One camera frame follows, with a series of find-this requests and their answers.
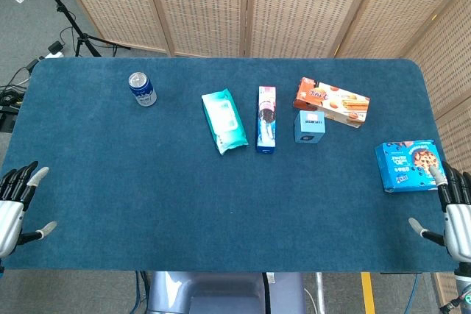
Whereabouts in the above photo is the right robot hand black silver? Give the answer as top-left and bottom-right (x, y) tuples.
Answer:
(408, 160), (471, 274)

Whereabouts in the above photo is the left robot hand black silver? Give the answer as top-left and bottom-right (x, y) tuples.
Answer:
(0, 160), (58, 259)

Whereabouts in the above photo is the small light blue box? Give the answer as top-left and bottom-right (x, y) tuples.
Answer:
(294, 110), (327, 144)

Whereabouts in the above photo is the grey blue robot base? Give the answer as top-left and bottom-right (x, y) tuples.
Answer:
(146, 271), (307, 314)

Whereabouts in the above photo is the blue chocolate chip cookie box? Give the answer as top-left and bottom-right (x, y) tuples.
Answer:
(375, 139), (445, 193)

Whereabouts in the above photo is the orange biscuit box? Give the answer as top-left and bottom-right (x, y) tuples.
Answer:
(293, 77), (371, 129)

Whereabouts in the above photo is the long blue cookie box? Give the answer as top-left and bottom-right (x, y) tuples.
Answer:
(255, 85), (278, 155)

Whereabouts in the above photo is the woven wood screen panel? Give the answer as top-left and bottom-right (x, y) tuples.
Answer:
(335, 0), (471, 59)
(433, 106), (471, 177)
(399, 0), (471, 119)
(51, 0), (171, 54)
(244, 0), (388, 59)
(141, 0), (252, 58)

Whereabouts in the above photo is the yellow floor tape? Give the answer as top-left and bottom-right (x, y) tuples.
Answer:
(360, 272), (377, 314)

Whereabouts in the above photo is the metal table leg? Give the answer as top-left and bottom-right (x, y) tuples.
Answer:
(314, 272), (327, 314)

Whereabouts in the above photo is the blue felt table cover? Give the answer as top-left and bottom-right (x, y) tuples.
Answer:
(1, 57), (461, 275)

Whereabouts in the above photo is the white power strip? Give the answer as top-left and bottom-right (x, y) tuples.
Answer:
(47, 40), (67, 59)

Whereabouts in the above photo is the blue white drink can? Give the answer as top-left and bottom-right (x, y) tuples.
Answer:
(128, 71), (157, 107)

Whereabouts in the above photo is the black tripod stand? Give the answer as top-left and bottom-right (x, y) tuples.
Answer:
(28, 0), (130, 58)

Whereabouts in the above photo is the green wet wipes pack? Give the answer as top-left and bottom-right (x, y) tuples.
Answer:
(201, 88), (249, 156)

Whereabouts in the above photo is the black floor cable bundle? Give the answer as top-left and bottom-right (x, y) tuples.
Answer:
(0, 65), (31, 133)

